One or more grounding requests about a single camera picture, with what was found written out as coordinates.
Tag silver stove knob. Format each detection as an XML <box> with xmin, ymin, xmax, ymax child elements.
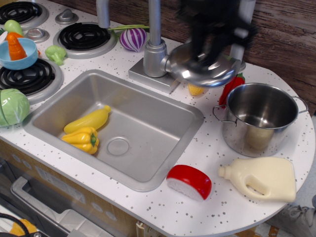
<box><xmin>24</xmin><ymin>28</ymin><xmax>50</xmax><ymax>43</ymax></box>
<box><xmin>55</xmin><ymin>8</ymin><xmax>79</xmax><ymax>25</ymax></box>

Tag green toy can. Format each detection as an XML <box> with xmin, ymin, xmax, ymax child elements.
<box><xmin>224</xmin><ymin>55</ymin><xmax>241</xmax><ymax>75</ymax></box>

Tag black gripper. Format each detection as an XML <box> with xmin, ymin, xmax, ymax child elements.
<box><xmin>177</xmin><ymin>0</ymin><xmax>257</xmax><ymax>66</ymax></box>

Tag silver oven handle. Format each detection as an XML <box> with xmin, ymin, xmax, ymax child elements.
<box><xmin>10</xmin><ymin>176</ymin><xmax>75</xmax><ymax>234</ymax></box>

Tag green toy pear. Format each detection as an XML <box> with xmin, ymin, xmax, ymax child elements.
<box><xmin>4</xmin><ymin>20</ymin><xmax>23</xmax><ymax>36</ymax></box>

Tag yellow toy banana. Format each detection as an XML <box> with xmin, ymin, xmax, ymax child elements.
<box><xmin>64</xmin><ymin>105</ymin><xmax>111</xmax><ymax>134</ymax></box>

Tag orange toy carrot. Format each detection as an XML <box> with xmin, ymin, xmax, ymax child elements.
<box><xmin>6</xmin><ymin>33</ymin><xmax>37</xmax><ymax>61</ymax></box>

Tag silver left post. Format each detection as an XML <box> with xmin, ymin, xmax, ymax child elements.
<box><xmin>96</xmin><ymin>0</ymin><xmax>110</xmax><ymax>29</ymax></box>

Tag green toy broccoli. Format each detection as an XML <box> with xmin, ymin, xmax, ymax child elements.
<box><xmin>45</xmin><ymin>45</ymin><xmax>67</xmax><ymax>66</ymax></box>

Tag black burner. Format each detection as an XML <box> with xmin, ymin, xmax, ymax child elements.
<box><xmin>0</xmin><ymin>1</ymin><xmax>49</xmax><ymax>31</ymax></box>
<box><xmin>0</xmin><ymin>59</ymin><xmax>64</xmax><ymax>105</ymax></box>
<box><xmin>53</xmin><ymin>22</ymin><xmax>117</xmax><ymax>59</ymax></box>

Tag silver toy faucet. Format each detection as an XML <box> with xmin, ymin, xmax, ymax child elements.
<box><xmin>128</xmin><ymin>0</ymin><xmax>179</xmax><ymax>94</ymax></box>

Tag red toy chili pepper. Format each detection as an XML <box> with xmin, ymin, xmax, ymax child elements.
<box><xmin>219</xmin><ymin>73</ymin><xmax>245</xmax><ymax>109</ymax></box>

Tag yellow toy below counter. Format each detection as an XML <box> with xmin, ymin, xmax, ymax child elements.
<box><xmin>9</xmin><ymin>219</ymin><xmax>37</xmax><ymax>236</ymax></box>

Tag purple white toy onion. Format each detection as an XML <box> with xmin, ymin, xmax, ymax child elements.
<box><xmin>109</xmin><ymin>25</ymin><xmax>150</xmax><ymax>52</ymax></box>

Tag steel pot lid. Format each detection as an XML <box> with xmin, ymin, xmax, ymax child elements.
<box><xmin>162</xmin><ymin>42</ymin><xmax>236</xmax><ymax>88</ymax></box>

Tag black burner back left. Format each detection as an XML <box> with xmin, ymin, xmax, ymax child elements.
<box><xmin>0</xmin><ymin>1</ymin><xmax>49</xmax><ymax>31</ymax></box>

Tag yellow toy bell pepper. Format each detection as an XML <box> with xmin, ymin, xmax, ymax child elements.
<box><xmin>62</xmin><ymin>127</ymin><xmax>99</xmax><ymax>155</ymax></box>

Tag silver stove knob lower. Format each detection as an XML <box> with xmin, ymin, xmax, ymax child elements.
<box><xmin>24</xmin><ymin>28</ymin><xmax>50</xmax><ymax>43</ymax></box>

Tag grey shoe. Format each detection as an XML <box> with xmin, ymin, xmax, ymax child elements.
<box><xmin>266</xmin><ymin>203</ymin><xmax>316</xmax><ymax>237</ymax></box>

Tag stainless steel pot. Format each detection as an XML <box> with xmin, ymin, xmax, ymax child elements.
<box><xmin>212</xmin><ymin>83</ymin><xmax>308</xmax><ymax>158</ymax></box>

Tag silver right post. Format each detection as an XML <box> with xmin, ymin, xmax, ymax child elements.
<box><xmin>230</xmin><ymin>0</ymin><xmax>256</xmax><ymax>73</ymax></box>

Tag black burner front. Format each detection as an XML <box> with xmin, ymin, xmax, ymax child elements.
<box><xmin>0</xmin><ymin>59</ymin><xmax>64</xmax><ymax>105</ymax></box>

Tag red white toy cheese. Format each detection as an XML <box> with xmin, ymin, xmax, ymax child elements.
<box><xmin>166</xmin><ymin>165</ymin><xmax>212</xmax><ymax>201</ymax></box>

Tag black burner back right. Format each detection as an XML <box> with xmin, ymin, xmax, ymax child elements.
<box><xmin>53</xmin><ymin>22</ymin><xmax>117</xmax><ymax>59</ymax></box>

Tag cream toy detergent bottle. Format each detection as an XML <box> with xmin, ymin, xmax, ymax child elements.
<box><xmin>218</xmin><ymin>157</ymin><xmax>296</xmax><ymax>202</ymax></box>

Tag green toy cabbage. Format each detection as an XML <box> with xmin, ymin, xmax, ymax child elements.
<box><xmin>0</xmin><ymin>88</ymin><xmax>30</xmax><ymax>127</ymax></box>

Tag blue toy bowl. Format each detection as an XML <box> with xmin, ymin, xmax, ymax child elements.
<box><xmin>0</xmin><ymin>38</ymin><xmax>39</xmax><ymax>70</ymax></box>

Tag yellow toy corn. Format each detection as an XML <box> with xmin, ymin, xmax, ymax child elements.
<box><xmin>188</xmin><ymin>83</ymin><xmax>204</xmax><ymax>96</ymax></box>

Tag silver toy sink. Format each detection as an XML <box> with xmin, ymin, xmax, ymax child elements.
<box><xmin>23</xmin><ymin>70</ymin><xmax>204</xmax><ymax>192</ymax></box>

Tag silver post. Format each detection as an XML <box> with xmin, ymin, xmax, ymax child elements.
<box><xmin>96</xmin><ymin>0</ymin><xmax>110</xmax><ymax>29</ymax></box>
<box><xmin>230</xmin><ymin>0</ymin><xmax>256</xmax><ymax>73</ymax></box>

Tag silver stove knob upper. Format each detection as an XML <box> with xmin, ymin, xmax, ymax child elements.
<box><xmin>55</xmin><ymin>8</ymin><xmax>79</xmax><ymax>25</ymax></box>

